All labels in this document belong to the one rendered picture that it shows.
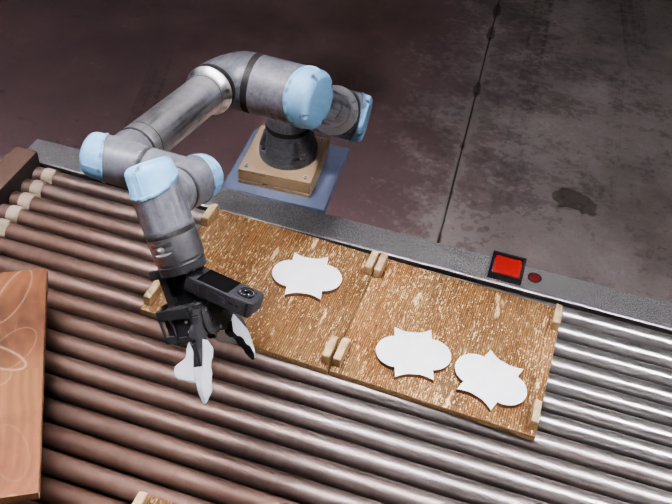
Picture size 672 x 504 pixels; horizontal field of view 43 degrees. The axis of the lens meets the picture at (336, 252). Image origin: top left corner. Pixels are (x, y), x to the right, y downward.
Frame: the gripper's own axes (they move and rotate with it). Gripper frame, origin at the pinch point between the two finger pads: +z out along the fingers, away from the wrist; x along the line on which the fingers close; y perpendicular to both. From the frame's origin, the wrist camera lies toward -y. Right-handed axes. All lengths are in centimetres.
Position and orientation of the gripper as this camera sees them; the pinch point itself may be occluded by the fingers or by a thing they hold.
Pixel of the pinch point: (235, 381)
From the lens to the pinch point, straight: 133.8
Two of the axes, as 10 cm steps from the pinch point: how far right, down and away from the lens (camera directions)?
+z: 2.9, 9.3, 2.2
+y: -8.8, 1.6, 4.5
